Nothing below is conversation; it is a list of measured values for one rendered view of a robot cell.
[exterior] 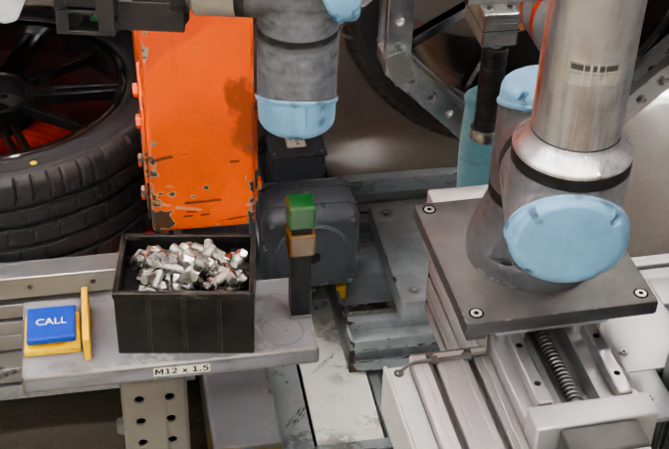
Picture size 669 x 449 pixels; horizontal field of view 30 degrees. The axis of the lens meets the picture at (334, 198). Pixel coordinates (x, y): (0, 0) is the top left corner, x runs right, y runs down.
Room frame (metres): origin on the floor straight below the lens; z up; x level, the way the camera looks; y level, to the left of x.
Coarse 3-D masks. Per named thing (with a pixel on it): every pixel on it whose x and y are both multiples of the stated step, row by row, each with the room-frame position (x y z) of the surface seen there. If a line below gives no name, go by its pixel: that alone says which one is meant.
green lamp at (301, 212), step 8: (288, 200) 1.44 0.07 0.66; (296, 200) 1.43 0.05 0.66; (304, 200) 1.44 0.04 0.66; (312, 200) 1.44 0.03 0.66; (288, 208) 1.42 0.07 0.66; (296, 208) 1.42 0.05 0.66; (304, 208) 1.42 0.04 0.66; (312, 208) 1.42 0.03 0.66; (288, 216) 1.42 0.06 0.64; (296, 216) 1.41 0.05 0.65; (304, 216) 1.42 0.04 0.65; (312, 216) 1.42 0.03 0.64; (288, 224) 1.42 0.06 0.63; (296, 224) 1.41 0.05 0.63; (304, 224) 1.42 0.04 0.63; (312, 224) 1.42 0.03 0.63
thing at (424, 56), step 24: (648, 0) 1.91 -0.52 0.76; (432, 24) 1.79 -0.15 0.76; (648, 24) 1.87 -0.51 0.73; (432, 48) 1.90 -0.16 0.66; (456, 48) 1.95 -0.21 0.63; (480, 48) 1.82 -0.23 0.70; (528, 48) 1.98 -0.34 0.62; (648, 48) 1.84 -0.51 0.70; (432, 72) 1.77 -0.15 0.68; (456, 72) 1.85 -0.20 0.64
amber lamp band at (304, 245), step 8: (288, 232) 1.43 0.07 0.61; (312, 232) 1.43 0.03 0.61; (288, 240) 1.42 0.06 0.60; (296, 240) 1.41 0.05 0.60; (304, 240) 1.42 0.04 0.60; (312, 240) 1.42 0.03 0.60; (288, 248) 1.42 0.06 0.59; (296, 248) 1.41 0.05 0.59; (304, 248) 1.42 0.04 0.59; (312, 248) 1.42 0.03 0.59; (296, 256) 1.41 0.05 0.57; (304, 256) 1.42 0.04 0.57
